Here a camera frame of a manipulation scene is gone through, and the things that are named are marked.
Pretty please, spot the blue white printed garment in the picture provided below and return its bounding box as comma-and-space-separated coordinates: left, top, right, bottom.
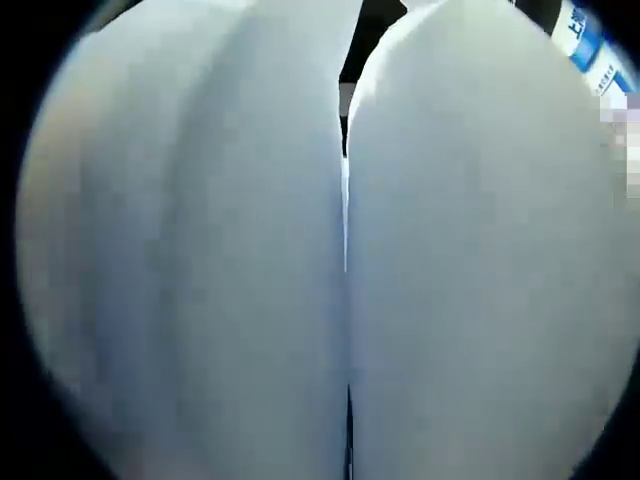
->
549, 0, 632, 97

